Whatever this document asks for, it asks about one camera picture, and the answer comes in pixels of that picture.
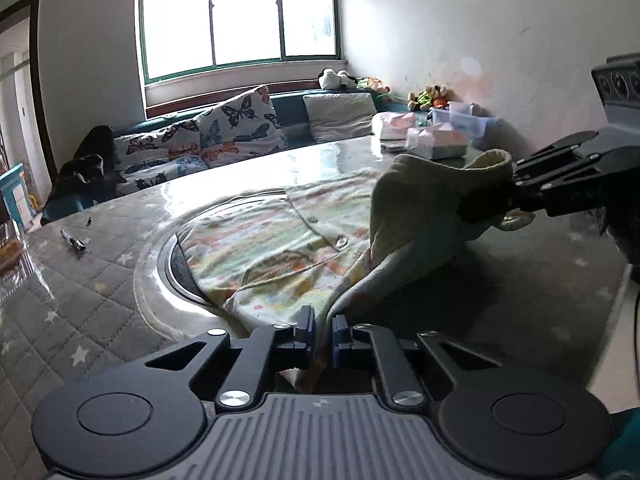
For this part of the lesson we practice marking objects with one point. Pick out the pink tissue pack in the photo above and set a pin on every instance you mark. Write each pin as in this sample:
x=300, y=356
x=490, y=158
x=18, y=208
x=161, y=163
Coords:
x=397, y=127
x=437, y=142

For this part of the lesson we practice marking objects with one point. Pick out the panda plush toy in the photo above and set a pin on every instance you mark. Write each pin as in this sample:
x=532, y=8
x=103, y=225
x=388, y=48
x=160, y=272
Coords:
x=336, y=79

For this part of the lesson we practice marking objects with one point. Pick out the green framed window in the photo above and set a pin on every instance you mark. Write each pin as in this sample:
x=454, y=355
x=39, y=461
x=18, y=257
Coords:
x=240, y=25

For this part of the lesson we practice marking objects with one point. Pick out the green patterned baby garment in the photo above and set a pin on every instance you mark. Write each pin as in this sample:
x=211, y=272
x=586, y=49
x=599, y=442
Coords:
x=275, y=245

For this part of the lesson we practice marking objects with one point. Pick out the round black cooktop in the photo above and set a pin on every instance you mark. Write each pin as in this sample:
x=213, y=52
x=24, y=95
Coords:
x=177, y=277

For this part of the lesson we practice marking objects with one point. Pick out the teal sofa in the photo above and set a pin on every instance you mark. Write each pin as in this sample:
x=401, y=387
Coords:
x=292, y=110

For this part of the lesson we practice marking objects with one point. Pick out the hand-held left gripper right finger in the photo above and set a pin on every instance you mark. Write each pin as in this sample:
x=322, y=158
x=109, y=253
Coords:
x=340, y=337

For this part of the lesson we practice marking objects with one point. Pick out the brown door frame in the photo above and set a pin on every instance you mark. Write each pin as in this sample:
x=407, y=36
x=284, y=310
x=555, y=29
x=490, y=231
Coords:
x=42, y=85

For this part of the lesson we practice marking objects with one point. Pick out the orange plush toy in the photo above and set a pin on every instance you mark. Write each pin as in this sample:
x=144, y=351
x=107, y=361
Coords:
x=374, y=85

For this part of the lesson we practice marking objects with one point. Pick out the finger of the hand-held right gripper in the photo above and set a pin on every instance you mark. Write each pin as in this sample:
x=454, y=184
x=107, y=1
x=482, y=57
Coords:
x=555, y=160
x=560, y=199

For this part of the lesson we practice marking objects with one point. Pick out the grey quilted star table cover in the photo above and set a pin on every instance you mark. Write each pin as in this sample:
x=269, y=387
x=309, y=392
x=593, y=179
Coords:
x=75, y=320

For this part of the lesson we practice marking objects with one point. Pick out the clear plastic clamshell container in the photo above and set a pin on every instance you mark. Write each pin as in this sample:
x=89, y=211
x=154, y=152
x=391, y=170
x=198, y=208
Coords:
x=10, y=255

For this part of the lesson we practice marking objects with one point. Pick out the butterfly print pillow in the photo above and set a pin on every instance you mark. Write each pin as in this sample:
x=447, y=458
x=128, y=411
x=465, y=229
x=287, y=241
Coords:
x=160, y=155
x=245, y=125

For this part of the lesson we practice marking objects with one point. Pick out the clear plastic storage box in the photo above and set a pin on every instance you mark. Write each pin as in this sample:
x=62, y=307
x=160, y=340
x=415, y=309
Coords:
x=472, y=122

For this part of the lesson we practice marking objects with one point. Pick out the black cloth pile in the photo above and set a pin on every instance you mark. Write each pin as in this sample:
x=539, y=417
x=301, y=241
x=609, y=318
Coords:
x=82, y=170

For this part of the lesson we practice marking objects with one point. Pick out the grey pillow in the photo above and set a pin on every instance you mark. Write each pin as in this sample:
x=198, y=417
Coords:
x=340, y=116

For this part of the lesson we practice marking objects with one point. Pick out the blue cabinet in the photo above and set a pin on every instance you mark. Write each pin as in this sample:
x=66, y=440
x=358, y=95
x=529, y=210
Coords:
x=15, y=195

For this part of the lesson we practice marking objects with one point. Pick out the green and brown plush toys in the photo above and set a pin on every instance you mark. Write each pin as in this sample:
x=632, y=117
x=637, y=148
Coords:
x=429, y=96

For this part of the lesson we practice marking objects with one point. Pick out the black marker pen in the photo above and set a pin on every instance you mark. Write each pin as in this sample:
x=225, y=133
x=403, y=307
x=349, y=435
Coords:
x=73, y=241

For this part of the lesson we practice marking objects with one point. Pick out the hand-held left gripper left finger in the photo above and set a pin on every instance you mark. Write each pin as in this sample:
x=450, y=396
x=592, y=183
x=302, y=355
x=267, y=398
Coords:
x=306, y=332

